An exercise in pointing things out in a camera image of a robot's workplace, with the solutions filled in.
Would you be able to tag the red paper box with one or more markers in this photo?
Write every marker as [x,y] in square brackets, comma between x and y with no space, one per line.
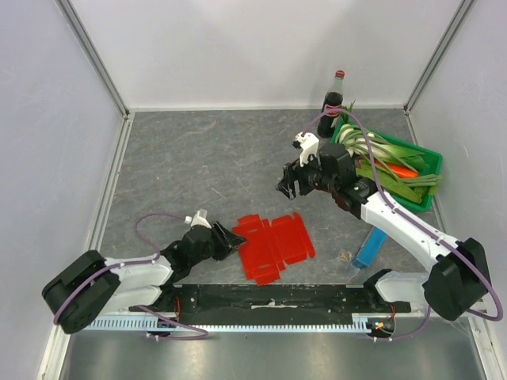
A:
[272,245]

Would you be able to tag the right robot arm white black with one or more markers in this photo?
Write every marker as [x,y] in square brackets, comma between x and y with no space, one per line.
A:
[458,274]

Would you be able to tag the cola glass bottle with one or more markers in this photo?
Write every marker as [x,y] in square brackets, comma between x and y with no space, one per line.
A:
[331,105]

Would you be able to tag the orange carrot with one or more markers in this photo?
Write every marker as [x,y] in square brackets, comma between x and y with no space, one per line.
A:
[399,171]

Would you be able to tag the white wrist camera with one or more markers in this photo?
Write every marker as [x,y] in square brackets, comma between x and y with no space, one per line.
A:
[199,219]
[308,144]

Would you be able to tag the light blue slotted cable duct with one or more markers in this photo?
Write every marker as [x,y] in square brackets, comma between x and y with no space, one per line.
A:
[149,323]

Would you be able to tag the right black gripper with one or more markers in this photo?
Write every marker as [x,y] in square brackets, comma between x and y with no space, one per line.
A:
[295,178]

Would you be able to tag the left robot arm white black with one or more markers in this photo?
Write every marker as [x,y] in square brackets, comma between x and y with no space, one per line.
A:
[94,285]

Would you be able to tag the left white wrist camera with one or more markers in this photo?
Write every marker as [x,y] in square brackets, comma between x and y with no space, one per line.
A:
[199,219]

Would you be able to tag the green plastic crate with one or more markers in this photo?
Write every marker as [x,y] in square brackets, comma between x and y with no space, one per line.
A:
[416,200]

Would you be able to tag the blue rectangular box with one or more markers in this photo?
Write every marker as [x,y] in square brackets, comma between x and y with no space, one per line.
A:
[369,248]

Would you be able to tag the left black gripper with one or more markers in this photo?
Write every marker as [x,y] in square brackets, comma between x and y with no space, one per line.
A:
[227,242]

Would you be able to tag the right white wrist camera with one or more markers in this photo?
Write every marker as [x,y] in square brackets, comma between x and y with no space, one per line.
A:
[308,144]

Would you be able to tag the leek with green leaves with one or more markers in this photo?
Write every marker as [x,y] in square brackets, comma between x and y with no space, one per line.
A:
[351,137]

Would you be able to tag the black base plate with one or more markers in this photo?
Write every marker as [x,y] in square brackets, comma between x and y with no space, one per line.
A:
[270,305]

